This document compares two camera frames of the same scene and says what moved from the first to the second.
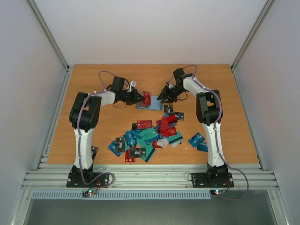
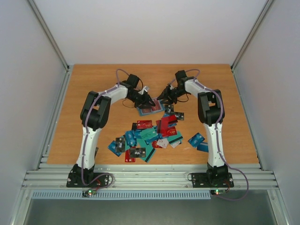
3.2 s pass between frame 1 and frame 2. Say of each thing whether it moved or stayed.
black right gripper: stayed
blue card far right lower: stayed
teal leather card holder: moved
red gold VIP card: moved
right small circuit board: stayed
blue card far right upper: stayed
